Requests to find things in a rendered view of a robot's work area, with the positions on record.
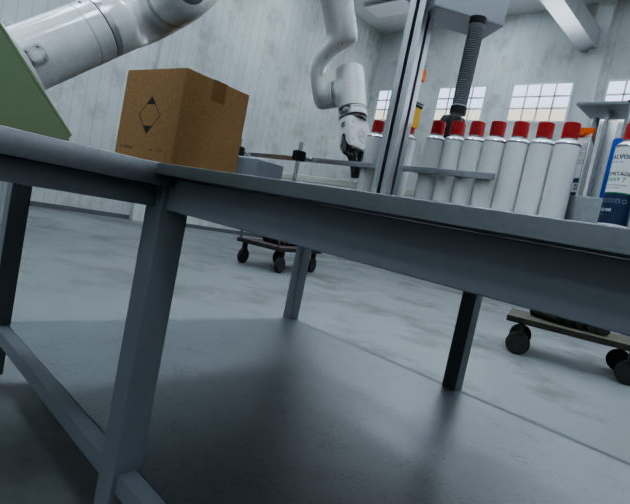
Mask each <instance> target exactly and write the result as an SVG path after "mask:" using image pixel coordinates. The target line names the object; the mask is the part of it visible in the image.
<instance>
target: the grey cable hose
mask: <svg viewBox="0 0 630 504"><path fill-rule="evenodd" d="M486 21H487V18H486V17H485V16H483V15H472V16H471V17H470V20H469V25H468V26H469V28H468V32H467V37H466V41H465V46H464V47H465V48H464V50H463V55H462V59H461V60H462V61H461V65H460V68H459V69H460V70H459V74H458V78H457V83H456V84H457V85H456V87H455V92H454V93H455V94H454V96H453V97H454V98H453V102H452V105H451V107H450V112H449V114H450V115H453V116H459V117H464V116H466V112H467V104H468V99H469V98H468V97H469V95H470V90H471V86H472V85H471V84H472V82H473V77H474V76H473V75H474V73H475V68H476V64H477V63H476V62H477V59H478V55H479V54H478V53H479V51H480V46H481V42H482V41H481V40H482V37H483V33H484V32H483V31H484V28H485V26H486Z"/></svg>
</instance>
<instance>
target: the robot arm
mask: <svg viewBox="0 0 630 504"><path fill-rule="evenodd" d="M217 1H218V0H77V1H74V2H71V3H69V4H66V5H63V6H60V7H58V8H55V9H52V10H50V11H47V12H44V13H42V14H39V15H36V16H34V17H31V18H28V19H26V20H23V21H20V22H18V23H15V24H12V25H10V26H7V27H5V26H4V25H3V24H2V25H3V27H4V28H5V30H6V31H7V33H8V35H9V36H10V38H11V39H12V41H13V42H14V44H15V46H16V47H17V49H18V50H19V52H20V53H21V55H22V57H23V58H24V60H25V61H26V63H27V64H28V66H29V68H30V69H31V71H32V72H33V74H34V75H35V77H36V79H37V80H38V82H39V83H40V85H41V87H42V88H43V90H44V91H45V90H47V89H49V88H51V87H54V86H56V85H58V84H60V83H62V82H65V81H67V80H69V79H71V78H73V77H76V76H78V75H80V74H82V73H84V72H87V71H89V70H91V69H93V68H95V67H98V66H100V65H102V64H104V63H107V62H109V61H111V60H113V59H115V58H118V57H120V56H122V55H124V54H126V53H129V52H131V51H133V50H136V49H138V48H141V47H144V46H147V45H149V44H152V43H154V42H157V41H159V40H161V39H164V38H166V37H168V36H170V35H172V34H173V33H175V32H177V31H179V30H180V29H182V28H184V27H186V26H187V25H189V24H191V23H192V22H194V21H196V20H197V19H199V18H200V17H202V16H203V15H204V14H205V13H206V12H207V11H208V10H209V9H210V8H211V7H212V6H213V5H214V4H215V3H216V2H217ZM321 5H322V11H323V16H324V22H325V28H326V39H325V41H324V43H323V45H322V46H321V48H320V49H319V51H318V52H317V54H316V55H315V57H314V60H313V62H312V65H311V70H310V81H311V88H312V95H313V99H314V103H315V105H316V107H317V108H318V109H321V110H326V109H332V108H337V107H338V117H339V121H340V123H339V146H340V150H341V151H342V153H343V154H344V155H346V156H347V158H348V161H357V162H362V159H363V154H364V149H365V144H366V139H367V135H369V134H370V131H369V127H368V123H367V122H366V119H367V104H366V91H365V77H364V68H363V67H362V66H361V65H360V64H358V63H346V64H343V65H341V66H339V67H338V68H337V69H336V79H335V80H334V81H331V82H327V81H326V68H327V65H328V63H329V62H330V60H331V59H332V58H333V57H334V56H335V55H336V54H338V53H339V52H341V51H343V50H345V49H347V48H348V47H350V46H352V45H354V44H355V43H356V41H357V38H358V32H357V24H356V17H355V10H354V2H353V0H321ZM45 93H46V91H45ZM46 94H47V93H46Z"/></svg>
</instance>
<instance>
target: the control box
mask: <svg viewBox="0 0 630 504"><path fill-rule="evenodd" d="M508 4H509V0H429V2H428V7H427V14H428V17H432V18H433V19H434V24H433V25H435V26H439V27H442V28H445V29H449V30H452V31H455V32H459V33H462V34H465V35H467V32H468V28H469V26H468V25H469V20H470V17H471V16H472V15H483V16H485V17H486V18H487V21H486V26H485V28H484V31H483V32H484V33H483V37H482V39H484V38H486V37H487V36H489V35H491V34H492V33H494V32H495V31H497V30H499V29H500V28H502V27H503V26H504V22H505V18H506V13H507V9H508Z"/></svg>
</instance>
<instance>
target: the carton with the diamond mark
mask: <svg viewBox="0 0 630 504"><path fill-rule="evenodd" d="M248 101H249V95H248V94H245V93H243V92H241V91H239V90H237V89H234V88H232V87H230V86H228V85H227V84H224V83H222V82H220V81H218V80H216V79H212V78H210V77H208V76H205V75H203V74H201V73H199V72H197V71H194V70H192V69H190V68H170V69H145V70H129V71H128V77H127V83H126V89H125V95H124V100H123V106H122V112H121V118H120V124H119V130H118V136H117V142H116V147H115V152H116V153H120V154H124V155H128V156H132V157H137V158H141V159H145V160H152V161H157V162H161V163H165V164H173V165H180V166H187V167H194V168H201V169H208V170H216V171H223V172H230V173H235V170H236V165H237V160H238V154H239V149H240V144H241V139H242V133H243V128H244V123H245V117H246V112H247V107H248Z"/></svg>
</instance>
